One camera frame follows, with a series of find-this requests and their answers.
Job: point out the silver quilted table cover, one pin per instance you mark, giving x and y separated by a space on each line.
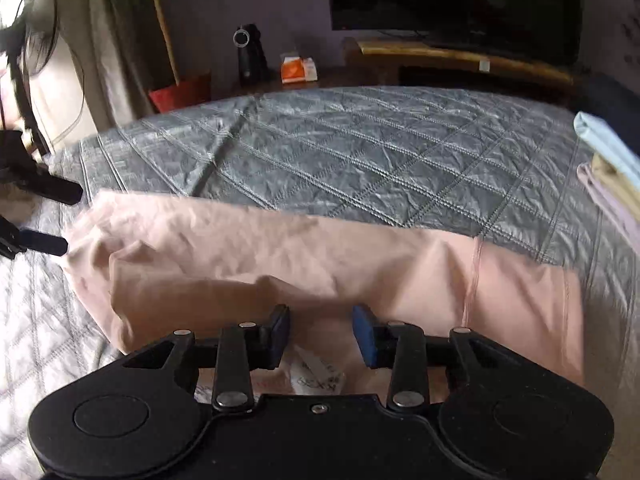
350 160

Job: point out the light wooden television riser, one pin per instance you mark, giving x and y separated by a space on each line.
450 57

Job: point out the dark wooden television cabinet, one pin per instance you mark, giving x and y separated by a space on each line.
340 77

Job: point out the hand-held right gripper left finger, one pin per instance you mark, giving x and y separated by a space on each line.
280 332

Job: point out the beige garment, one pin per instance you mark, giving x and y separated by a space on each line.
615 177

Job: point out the black cone speaker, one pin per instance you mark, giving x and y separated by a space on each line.
250 60

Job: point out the black standing fan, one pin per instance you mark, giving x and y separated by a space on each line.
35 20

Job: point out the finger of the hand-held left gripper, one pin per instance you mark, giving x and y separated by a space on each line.
45 244
55 187

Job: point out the pink shirt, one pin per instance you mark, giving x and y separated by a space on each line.
300 260

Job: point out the dark navy garment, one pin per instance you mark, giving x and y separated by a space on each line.
615 100

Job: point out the green tree in red pot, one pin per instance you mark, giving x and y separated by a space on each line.
180 92

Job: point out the orange tissue box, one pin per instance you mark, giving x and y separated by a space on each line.
297 70

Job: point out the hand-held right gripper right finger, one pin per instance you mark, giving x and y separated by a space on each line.
362 335

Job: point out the grey silky curtain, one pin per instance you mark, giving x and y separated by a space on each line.
115 60

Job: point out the light blue garment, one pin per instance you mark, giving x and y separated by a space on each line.
610 140

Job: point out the black flat television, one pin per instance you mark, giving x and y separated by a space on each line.
450 0

